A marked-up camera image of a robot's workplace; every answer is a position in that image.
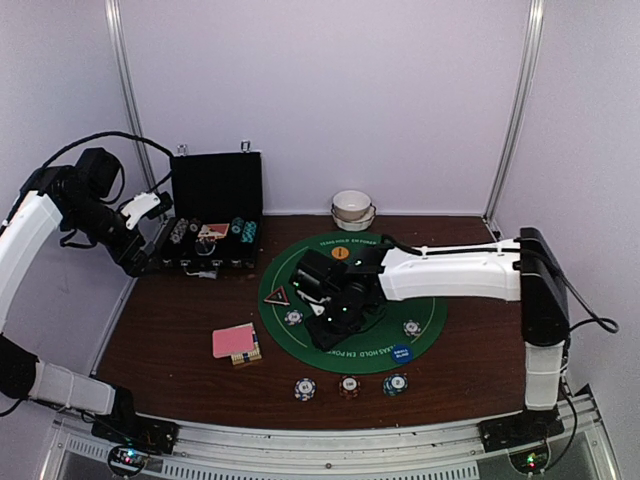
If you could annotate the teal chips in case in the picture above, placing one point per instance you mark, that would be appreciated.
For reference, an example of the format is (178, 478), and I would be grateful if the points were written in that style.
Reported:
(249, 232)

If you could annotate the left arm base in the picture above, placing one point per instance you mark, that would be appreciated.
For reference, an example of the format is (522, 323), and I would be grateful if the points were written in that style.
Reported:
(145, 434)

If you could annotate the blue small blind button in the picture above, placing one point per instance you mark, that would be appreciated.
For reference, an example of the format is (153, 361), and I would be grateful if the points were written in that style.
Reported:
(402, 354)

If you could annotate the green blue chips in case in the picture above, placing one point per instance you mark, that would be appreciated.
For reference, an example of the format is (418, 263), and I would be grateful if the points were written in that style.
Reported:
(237, 225)

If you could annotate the white lower bowl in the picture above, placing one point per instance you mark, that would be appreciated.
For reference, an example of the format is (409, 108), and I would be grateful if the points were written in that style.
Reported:
(357, 225)

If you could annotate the red black all-in triangle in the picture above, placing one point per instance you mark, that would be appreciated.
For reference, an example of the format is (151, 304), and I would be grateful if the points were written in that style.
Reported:
(277, 297)

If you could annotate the blue tan chip stack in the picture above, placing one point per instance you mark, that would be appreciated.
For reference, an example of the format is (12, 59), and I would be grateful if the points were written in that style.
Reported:
(305, 389)

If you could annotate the red-backed card deck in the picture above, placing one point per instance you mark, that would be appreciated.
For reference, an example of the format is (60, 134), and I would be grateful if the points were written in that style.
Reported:
(232, 341)

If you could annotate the round green poker mat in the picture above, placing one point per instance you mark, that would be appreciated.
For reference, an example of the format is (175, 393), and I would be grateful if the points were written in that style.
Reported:
(361, 354)

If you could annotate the gold blue card box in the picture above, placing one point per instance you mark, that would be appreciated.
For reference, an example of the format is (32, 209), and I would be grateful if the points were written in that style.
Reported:
(250, 356)

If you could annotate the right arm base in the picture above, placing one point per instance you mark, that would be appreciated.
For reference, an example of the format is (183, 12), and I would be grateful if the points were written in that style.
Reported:
(520, 429)

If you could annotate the blue tan ten chip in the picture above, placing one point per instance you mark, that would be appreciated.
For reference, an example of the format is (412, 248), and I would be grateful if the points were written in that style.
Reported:
(293, 317)

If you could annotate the tan blue chips in case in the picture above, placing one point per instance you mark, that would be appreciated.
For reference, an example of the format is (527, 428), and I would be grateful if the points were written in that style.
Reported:
(178, 231)

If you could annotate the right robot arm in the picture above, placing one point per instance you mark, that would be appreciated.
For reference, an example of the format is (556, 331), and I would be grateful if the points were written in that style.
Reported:
(522, 270)

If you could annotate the green blue chip stack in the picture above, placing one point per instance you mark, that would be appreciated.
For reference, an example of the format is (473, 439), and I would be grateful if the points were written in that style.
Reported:
(395, 385)

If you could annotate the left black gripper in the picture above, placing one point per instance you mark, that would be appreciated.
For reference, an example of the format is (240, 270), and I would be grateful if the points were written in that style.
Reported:
(132, 266)

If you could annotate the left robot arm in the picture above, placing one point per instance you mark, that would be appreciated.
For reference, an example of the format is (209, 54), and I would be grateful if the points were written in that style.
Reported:
(71, 198)

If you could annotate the orange round button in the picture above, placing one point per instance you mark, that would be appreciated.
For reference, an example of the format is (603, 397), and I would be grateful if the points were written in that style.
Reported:
(340, 253)

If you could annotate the black poker chip case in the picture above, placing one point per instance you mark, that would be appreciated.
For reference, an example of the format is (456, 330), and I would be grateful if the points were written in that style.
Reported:
(214, 188)

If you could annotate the brown chips in case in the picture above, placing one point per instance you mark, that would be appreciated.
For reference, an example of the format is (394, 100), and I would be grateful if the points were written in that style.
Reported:
(195, 225)

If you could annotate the white ceramic bowl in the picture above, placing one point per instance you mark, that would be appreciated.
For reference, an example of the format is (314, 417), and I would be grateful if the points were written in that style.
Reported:
(351, 205)

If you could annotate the card pack in case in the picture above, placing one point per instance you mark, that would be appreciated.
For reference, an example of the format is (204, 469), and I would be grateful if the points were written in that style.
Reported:
(215, 231)

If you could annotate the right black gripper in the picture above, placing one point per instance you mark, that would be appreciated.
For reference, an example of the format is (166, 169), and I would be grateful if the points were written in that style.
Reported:
(325, 340)

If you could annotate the clear dealer button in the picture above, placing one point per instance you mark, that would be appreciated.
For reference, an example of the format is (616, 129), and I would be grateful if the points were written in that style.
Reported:
(204, 246)

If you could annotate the brown black chip stack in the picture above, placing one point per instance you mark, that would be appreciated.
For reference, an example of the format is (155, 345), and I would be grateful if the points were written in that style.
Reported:
(349, 387)

